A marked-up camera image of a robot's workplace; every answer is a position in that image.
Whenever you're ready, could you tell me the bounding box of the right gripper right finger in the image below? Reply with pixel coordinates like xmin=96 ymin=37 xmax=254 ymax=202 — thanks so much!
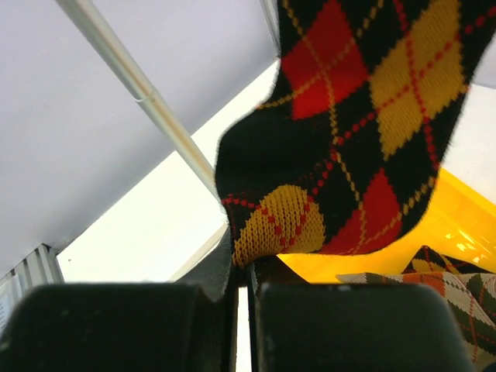
xmin=246 ymin=257 xmax=474 ymax=371

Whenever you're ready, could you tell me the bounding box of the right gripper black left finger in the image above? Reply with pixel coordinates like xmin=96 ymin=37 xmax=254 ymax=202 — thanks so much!
xmin=1 ymin=233 xmax=237 ymax=371

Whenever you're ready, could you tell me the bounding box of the dark argyle sock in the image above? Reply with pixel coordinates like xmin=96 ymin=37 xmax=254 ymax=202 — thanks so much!
xmin=402 ymin=245 xmax=491 ymax=274
xmin=215 ymin=0 xmax=495 ymax=267

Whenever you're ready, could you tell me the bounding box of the brown argyle sock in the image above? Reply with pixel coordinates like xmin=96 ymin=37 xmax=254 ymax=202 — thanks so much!
xmin=337 ymin=271 xmax=495 ymax=371

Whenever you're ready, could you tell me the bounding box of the yellow plastic tray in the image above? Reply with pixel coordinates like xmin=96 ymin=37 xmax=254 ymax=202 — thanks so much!
xmin=279 ymin=169 xmax=495 ymax=283

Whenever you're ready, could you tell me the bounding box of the silver clothes rail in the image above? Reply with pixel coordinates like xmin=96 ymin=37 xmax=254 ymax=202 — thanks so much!
xmin=57 ymin=0 xmax=219 ymax=199

